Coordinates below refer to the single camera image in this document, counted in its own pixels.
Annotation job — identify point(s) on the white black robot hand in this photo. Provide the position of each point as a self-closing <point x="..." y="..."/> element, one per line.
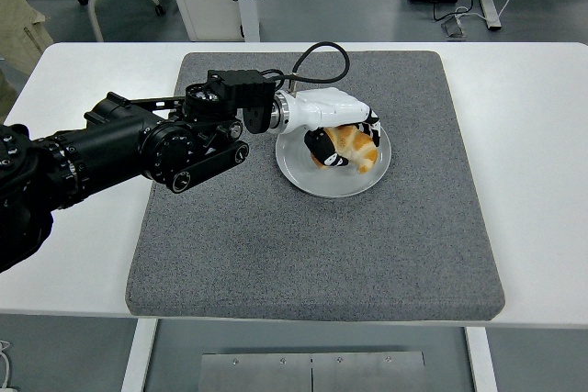
<point x="331" y="107"/>

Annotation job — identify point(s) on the golden croissant bread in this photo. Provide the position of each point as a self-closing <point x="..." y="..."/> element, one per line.
<point x="356" y="144"/>

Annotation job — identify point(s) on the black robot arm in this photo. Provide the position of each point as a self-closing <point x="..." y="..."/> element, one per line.
<point x="115" y="139"/>

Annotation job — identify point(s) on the pale grey round plate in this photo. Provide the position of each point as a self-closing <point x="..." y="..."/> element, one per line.
<point x="340" y="183"/>

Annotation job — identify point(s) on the grey metal plate with screws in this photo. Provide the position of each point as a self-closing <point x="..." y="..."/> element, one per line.
<point x="312" y="371"/>

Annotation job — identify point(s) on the grey floor socket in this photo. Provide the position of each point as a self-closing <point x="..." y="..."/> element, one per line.
<point x="454" y="27"/>

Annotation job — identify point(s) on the grey speckled mat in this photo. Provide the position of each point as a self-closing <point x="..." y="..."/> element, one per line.
<point x="321" y="254"/>

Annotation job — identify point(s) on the white table leg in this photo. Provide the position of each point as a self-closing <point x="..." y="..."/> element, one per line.
<point x="482" y="360"/>
<point x="138" y="355"/>

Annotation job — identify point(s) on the person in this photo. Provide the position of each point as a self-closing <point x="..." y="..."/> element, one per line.
<point x="20" y="29"/>

